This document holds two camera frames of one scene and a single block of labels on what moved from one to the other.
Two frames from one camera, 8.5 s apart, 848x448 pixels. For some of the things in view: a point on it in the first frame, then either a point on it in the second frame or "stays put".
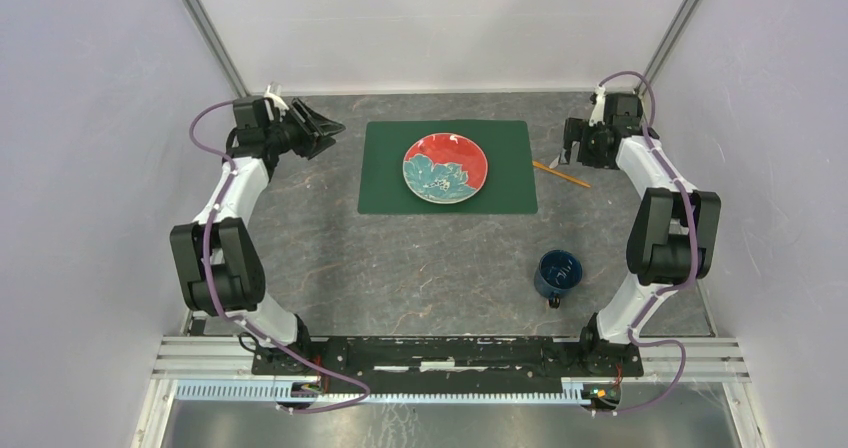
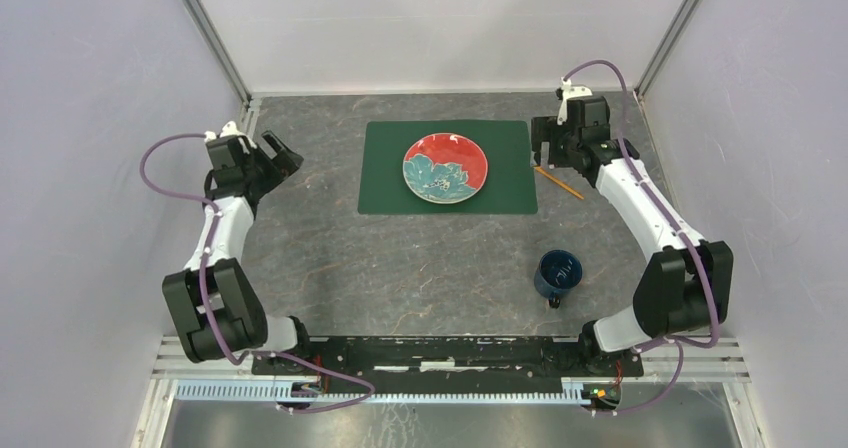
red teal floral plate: x=445 y=168 stays put
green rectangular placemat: x=510 y=186 stays put
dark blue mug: x=556 y=273 stays put
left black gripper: x=312 y=144 -> x=280 y=167
